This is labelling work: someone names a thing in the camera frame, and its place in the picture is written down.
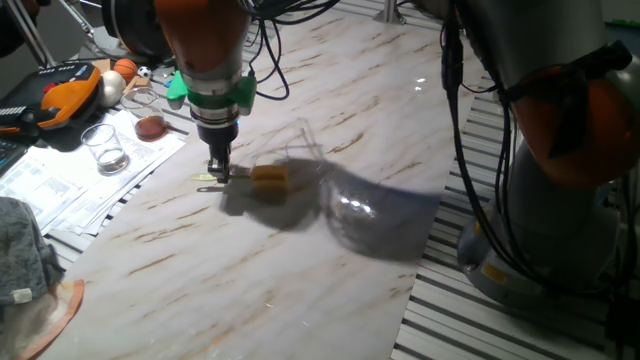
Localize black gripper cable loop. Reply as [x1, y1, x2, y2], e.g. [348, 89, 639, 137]
[239, 0, 341, 101]

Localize glass cup with brown liquid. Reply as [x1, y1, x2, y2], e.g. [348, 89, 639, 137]
[120, 86, 169, 143]

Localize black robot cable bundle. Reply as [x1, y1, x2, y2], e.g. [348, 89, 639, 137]
[438, 0, 551, 281]

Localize orange black teach pendant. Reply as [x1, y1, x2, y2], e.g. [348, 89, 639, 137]
[0, 62, 104, 139]

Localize grey folded towel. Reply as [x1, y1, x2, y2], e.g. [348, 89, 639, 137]
[0, 196, 66, 307]

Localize white ball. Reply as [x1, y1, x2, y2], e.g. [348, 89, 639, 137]
[97, 69, 127, 109]

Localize black round spool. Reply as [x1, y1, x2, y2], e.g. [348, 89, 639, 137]
[99, 0, 174, 59]

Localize small orange basketball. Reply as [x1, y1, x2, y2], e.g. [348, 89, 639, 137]
[113, 58, 139, 84]

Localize pink plate orange rim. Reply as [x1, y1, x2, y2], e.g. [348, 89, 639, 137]
[0, 278, 86, 360]

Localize marble pattern sheet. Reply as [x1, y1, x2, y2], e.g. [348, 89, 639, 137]
[37, 7, 489, 360]

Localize black keyboard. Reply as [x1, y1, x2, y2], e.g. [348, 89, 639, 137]
[0, 138, 29, 177]

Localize black-sleeved forearm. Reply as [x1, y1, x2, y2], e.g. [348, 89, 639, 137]
[0, 0, 41, 59]

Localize aluminium frame post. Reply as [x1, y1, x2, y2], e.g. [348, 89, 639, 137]
[373, 0, 407, 25]
[3, 0, 56, 67]

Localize printed white paper sheets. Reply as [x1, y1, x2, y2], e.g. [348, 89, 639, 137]
[0, 109, 186, 236]

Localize yellow sponge brush green handle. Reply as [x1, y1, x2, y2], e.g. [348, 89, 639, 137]
[189, 164, 290, 194]

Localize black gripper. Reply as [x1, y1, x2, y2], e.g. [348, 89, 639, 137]
[195, 122, 240, 184]

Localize empty clear glass cup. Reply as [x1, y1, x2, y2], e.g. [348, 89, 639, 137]
[80, 123, 130, 176]

